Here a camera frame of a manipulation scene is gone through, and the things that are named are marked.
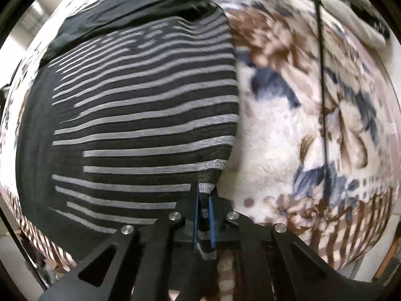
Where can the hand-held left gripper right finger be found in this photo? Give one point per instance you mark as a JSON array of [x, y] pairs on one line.
[[213, 222]]

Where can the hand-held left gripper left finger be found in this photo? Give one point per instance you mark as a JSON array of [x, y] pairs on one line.
[[195, 222]]

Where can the black garment with grey stripes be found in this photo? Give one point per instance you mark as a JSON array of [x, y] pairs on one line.
[[141, 116]]

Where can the floral printed blanket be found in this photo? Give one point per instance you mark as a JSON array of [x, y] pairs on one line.
[[282, 125]]

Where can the white cloth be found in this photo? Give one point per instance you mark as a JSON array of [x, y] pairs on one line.
[[351, 9]]

